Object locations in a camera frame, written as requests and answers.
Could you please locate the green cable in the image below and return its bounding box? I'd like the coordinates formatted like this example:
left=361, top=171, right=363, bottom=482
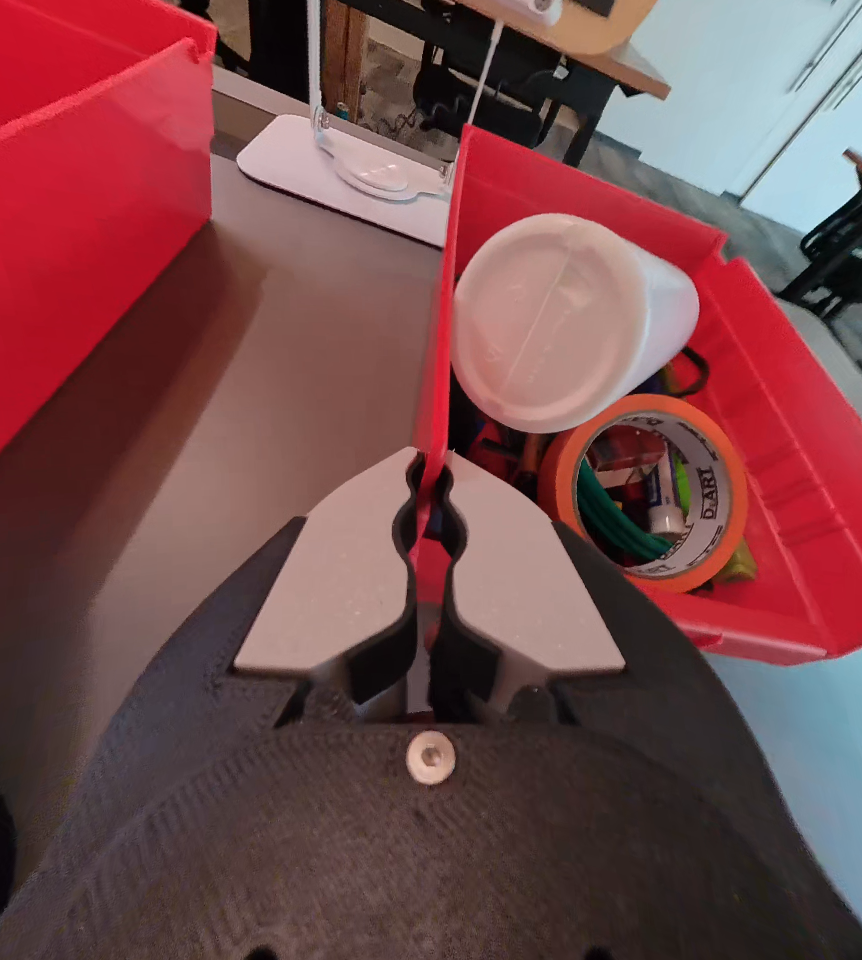
left=577, top=457, right=676, bottom=564

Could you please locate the wooden post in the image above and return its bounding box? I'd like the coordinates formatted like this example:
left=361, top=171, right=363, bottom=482
left=322, top=0, right=369, bottom=123

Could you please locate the white foam cup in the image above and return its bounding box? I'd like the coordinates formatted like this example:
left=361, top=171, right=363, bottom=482
left=451, top=213, right=701, bottom=435

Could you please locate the white tube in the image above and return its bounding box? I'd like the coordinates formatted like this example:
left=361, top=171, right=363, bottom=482
left=644, top=450, right=692, bottom=538

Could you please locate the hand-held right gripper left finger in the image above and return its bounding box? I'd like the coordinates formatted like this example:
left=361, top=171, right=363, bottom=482
left=234, top=446, right=426, bottom=706

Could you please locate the red plastic bin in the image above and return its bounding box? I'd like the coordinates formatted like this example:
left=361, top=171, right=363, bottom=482
left=410, top=123, right=862, bottom=669
left=0, top=0, right=219, bottom=505

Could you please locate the yellow green packet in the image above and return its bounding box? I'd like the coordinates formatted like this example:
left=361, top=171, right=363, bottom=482
left=714, top=541, right=759, bottom=588

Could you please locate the wooden framed black board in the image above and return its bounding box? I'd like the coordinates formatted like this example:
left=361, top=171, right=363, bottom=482
left=551, top=0, right=661, bottom=55

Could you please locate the black cord loop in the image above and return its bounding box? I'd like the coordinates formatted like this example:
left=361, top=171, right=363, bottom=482
left=669, top=347, right=711, bottom=396

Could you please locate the white desk lamp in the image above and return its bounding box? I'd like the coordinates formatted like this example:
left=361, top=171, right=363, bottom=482
left=236, top=0, right=564, bottom=250

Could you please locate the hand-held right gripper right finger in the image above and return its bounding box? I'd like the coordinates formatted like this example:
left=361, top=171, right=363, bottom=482
left=431, top=450, right=627, bottom=714

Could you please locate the orange tape roll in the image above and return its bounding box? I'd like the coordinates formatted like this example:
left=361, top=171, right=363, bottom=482
left=538, top=393, right=750, bottom=594

